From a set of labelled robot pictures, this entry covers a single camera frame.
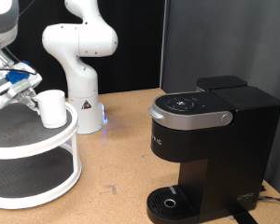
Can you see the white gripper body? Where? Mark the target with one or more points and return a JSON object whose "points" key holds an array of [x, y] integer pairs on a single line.
{"points": [[0, 90]]}

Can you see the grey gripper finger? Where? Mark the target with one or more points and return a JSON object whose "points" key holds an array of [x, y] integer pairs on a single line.
{"points": [[18, 89], [29, 99]]}

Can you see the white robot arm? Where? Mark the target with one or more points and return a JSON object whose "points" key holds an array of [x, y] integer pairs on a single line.
{"points": [[81, 77]]}

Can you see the black keurig coffee machine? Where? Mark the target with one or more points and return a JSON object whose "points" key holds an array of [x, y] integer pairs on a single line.
{"points": [[239, 155]]}

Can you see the white two-tier turntable shelf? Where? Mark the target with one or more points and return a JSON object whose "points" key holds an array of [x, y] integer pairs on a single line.
{"points": [[28, 137]]}

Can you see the black drip tray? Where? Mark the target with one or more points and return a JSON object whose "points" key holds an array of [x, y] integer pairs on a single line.
{"points": [[160, 202]]}

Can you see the black tape strip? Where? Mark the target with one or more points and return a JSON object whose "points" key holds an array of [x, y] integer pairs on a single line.
{"points": [[244, 217]]}

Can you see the wrist camera blue mount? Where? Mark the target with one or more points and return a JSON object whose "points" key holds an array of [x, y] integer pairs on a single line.
{"points": [[15, 75]]}

